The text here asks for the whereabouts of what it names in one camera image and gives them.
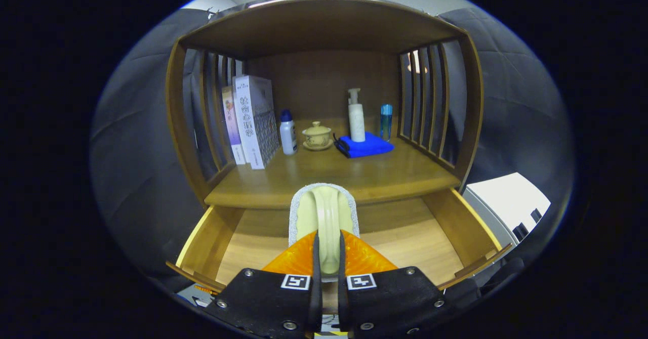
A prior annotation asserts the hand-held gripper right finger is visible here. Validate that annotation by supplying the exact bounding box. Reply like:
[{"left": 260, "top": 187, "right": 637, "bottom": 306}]
[{"left": 338, "top": 230, "right": 459, "bottom": 338}]

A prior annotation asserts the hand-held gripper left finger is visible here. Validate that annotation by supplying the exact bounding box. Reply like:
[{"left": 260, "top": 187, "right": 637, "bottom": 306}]
[{"left": 202, "top": 230, "right": 323, "bottom": 338}]

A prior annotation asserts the green handled scrubbing brush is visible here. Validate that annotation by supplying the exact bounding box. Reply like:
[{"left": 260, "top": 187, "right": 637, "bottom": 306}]
[{"left": 288, "top": 182, "right": 360, "bottom": 283}]

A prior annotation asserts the brown wooden drawer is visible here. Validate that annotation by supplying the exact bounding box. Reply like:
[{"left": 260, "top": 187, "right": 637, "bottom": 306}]
[{"left": 166, "top": 187, "right": 513, "bottom": 314}]

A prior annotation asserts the wooden countertop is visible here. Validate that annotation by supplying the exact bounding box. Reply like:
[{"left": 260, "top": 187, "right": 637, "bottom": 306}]
[{"left": 204, "top": 116, "right": 461, "bottom": 209}]

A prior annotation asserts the blue folded cloth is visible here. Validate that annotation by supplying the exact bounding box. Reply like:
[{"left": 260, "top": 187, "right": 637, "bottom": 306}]
[{"left": 333, "top": 132, "right": 395, "bottom": 159}]

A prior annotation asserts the yellow lidded ceramic teacup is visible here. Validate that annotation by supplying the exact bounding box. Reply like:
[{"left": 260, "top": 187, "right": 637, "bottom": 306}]
[{"left": 302, "top": 121, "right": 334, "bottom": 151}]

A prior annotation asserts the white bottle blue cap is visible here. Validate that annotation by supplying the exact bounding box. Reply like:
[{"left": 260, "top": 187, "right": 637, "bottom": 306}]
[{"left": 279, "top": 109, "right": 298, "bottom": 155}]

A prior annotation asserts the white pump bottle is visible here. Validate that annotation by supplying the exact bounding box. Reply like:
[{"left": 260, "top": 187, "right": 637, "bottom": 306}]
[{"left": 347, "top": 88, "right": 366, "bottom": 143}]

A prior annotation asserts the clear blue bottle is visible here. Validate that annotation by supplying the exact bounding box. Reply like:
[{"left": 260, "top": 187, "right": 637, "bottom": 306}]
[{"left": 380, "top": 104, "right": 393, "bottom": 141}]

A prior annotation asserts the thick white patterned book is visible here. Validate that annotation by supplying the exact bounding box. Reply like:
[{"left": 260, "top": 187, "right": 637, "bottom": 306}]
[{"left": 232, "top": 75, "right": 280, "bottom": 170}]

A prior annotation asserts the white grey appliance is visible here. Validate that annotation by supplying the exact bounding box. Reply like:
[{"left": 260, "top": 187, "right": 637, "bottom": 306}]
[{"left": 463, "top": 172, "right": 551, "bottom": 251}]

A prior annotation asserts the thin pink purple book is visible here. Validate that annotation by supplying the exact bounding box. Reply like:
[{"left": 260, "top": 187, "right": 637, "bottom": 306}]
[{"left": 222, "top": 86, "right": 247, "bottom": 165}]

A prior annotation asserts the black backdrop cloth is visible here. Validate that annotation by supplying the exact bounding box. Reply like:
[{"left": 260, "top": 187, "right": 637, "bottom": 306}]
[{"left": 90, "top": 0, "right": 575, "bottom": 284}]

